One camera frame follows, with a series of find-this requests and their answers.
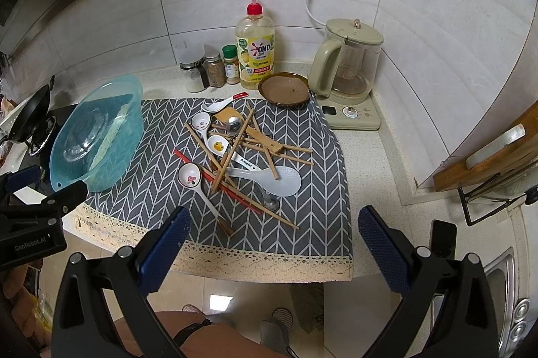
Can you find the white spoon red flowers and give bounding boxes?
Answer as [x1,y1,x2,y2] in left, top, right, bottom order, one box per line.
[179,163,234,237]

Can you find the red chopstick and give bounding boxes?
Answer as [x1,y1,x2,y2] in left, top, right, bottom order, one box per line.
[173,149,262,215]

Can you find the white spoon yellow pattern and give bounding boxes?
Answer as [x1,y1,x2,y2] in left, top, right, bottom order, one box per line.
[207,134,258,171]

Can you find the white plastic rice paddle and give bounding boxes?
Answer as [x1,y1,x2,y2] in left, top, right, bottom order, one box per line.
[227,166,302,197]

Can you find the metal spoon wooden handle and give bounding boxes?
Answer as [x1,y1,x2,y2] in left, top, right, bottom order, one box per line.
[212,116,243,138]

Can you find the wooden spatula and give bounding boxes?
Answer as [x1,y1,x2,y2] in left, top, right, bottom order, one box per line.
[215,106,283,152]

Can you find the white spoon floral small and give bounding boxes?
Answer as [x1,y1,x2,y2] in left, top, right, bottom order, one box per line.
[191,111,211,144]

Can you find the white spoon red handle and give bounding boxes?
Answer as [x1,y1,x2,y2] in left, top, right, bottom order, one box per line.
[201,92,249,114]

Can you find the wooden chopstick pair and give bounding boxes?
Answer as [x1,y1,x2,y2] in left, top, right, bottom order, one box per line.
[242,138,314,166]

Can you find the black wok pan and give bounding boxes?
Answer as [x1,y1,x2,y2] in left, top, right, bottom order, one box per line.
[1,75,56,156]

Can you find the blue transparent plastic basin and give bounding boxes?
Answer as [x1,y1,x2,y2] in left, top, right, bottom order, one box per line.
[49,75,144,192]

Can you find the grey chevron table mat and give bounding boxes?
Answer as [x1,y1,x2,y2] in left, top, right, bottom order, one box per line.
[72,98,353,283]

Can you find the glass jar white powder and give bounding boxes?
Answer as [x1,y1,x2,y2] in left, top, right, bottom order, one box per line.
[175,39,209,93]

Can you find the glass spice jar brown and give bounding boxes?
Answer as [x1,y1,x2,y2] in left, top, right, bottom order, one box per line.
[204,51,226,88]

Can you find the green lid spice bottle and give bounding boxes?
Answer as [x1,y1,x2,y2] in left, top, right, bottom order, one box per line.
[222,44,240,84]

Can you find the green electric kettle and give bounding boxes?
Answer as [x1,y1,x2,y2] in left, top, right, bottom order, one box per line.
[308,18,384,131]

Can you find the brown ceramic bowl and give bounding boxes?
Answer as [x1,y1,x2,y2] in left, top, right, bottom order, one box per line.
[258,72,310,108]

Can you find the yellow dish soap bottle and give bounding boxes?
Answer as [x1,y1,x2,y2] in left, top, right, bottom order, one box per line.
[234,0,275,90]

